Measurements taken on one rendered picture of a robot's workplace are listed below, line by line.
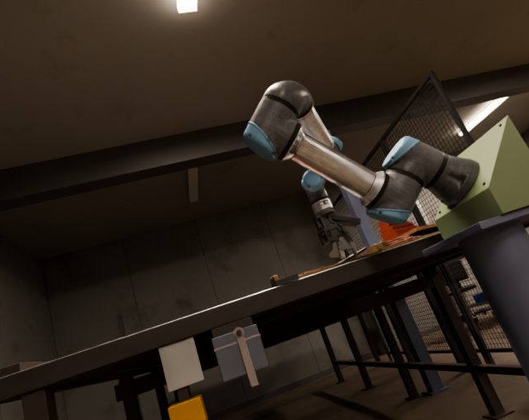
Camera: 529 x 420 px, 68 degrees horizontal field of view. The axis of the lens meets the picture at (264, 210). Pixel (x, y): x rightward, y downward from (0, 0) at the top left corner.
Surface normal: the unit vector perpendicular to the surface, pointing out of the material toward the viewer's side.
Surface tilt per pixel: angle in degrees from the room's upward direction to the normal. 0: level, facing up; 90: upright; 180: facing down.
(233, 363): 90
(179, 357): 90
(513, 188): 90
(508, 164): 90
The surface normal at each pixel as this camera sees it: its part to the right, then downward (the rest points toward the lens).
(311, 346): 0.15, -0.36
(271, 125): 0.16, -0.05
